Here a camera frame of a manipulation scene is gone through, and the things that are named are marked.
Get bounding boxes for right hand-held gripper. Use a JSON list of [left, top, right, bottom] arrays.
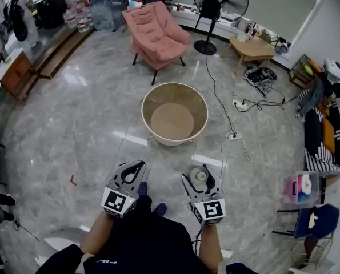
[[181, 164, 226, 227]]

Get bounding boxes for pink padded armchair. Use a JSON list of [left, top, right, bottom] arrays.
[[121, 1, 192, 86]]

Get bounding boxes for black cable tangle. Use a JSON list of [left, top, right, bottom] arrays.
[[237, 83, 298, 113]]

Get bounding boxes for blue chair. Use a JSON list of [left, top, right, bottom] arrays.
[[272, 203, 340, 241]]

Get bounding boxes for grey marbled slab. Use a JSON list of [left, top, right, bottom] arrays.
[[89, 0, 129, 33]]

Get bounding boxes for clear plastic storage box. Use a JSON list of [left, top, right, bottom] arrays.
[[282, 170, 321, 206]]

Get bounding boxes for wire frame chair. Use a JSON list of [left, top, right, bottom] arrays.
[[291, 232, 335, 271]]

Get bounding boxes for person's blue shoe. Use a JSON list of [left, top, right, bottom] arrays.
[[137, 180, 149, 196], [152, 202, 169, 217]]

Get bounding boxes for black standing fan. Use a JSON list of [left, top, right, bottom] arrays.
[[193, 0, 249, 56]]

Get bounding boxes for low wooden table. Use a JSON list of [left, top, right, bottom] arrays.
[[229, 35, 277, 69]]

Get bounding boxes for black floor equipment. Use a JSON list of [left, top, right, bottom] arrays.
[[243, 66, 278, 86]]

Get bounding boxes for wooden steps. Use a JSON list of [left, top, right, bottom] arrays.
[[32, 26, 96, 80]]

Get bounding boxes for orange cushion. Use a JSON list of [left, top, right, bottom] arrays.
[[322, 116, 337, 154], [318, 102, 331, 117]]

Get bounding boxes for person's dark clothed body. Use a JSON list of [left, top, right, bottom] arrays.
[[35, 194, 259, 274]]

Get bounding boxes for person's right blue shoe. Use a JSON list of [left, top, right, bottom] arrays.
[[152, 202, 169, 217]]

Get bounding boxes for black fan cable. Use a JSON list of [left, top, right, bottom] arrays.
[[205, 53, 237, 134]]

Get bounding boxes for person's left blue shoe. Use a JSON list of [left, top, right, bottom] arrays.
[[137, 180, 149, 196]]

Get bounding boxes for black washing machine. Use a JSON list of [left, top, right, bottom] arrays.
[[35, 0, 68, 30]]

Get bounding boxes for wooden side cabinet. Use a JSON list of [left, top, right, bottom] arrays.
[[0, 50, 35, 100]]

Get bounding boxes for person's left forearm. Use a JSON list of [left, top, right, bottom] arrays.
[[79, 209, 115, 257]]

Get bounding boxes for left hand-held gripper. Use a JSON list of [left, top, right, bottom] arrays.
[[101, 160, 147, 219]]

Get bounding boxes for person's right forearm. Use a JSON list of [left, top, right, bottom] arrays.
[[197, 224, 225, 274]]

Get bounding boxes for black white striped sofa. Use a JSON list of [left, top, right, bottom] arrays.
[[303, 97, 340, 178]]

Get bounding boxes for white cable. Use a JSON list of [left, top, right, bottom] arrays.
[[240, 137, 286, 183]]

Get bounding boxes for group of small bottles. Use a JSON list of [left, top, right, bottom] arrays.
[[243, 21, 262, 37]]

